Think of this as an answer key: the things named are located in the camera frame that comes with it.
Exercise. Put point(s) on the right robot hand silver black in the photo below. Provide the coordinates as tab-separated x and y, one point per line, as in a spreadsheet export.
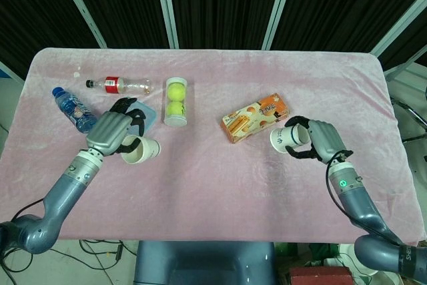
325	139

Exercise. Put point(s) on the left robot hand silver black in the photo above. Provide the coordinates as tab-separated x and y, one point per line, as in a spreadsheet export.
108	129

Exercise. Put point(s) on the single white paper cup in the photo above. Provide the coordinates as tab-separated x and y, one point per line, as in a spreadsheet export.
148	149

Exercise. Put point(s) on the left robot arm grey-blue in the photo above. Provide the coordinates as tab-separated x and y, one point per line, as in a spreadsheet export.
60	195

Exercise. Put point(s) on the right robot arm grey-blue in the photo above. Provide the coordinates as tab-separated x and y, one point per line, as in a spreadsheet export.
353	198

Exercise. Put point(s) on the blue water bottle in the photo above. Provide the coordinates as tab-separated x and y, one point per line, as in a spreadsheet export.
75	108

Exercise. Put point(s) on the light blue flat pack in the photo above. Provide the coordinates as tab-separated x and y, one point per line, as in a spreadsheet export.
150	115

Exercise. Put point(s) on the clear cola bottle red label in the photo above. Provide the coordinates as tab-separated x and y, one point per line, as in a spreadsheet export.
111	84

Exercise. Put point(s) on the clear tennis ball tube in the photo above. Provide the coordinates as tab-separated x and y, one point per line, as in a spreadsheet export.
175	122

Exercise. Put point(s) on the yellow tennis ball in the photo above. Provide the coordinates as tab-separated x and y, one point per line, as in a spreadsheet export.
175	109
175	93

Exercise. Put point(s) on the orange cake box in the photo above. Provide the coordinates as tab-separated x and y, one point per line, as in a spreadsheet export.
253	118

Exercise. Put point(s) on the pink velvet tablecloth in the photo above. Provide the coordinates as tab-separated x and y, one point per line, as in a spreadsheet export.
213	181

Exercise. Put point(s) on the black curtain panel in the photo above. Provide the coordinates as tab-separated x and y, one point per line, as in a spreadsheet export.
126	4
220	4
333	4
33	14
413	41

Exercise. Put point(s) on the red box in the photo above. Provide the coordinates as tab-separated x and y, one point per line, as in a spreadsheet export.
320	276

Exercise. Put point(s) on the grey-blue robot torso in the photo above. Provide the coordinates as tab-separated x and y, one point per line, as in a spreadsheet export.
200	265

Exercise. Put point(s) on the metal chair frame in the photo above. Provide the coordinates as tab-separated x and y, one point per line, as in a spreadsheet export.
412	111

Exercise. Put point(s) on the white aluminium frame post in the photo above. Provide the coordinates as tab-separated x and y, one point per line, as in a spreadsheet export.
11	70
278	8
166	4
405	69
80	6
400	19

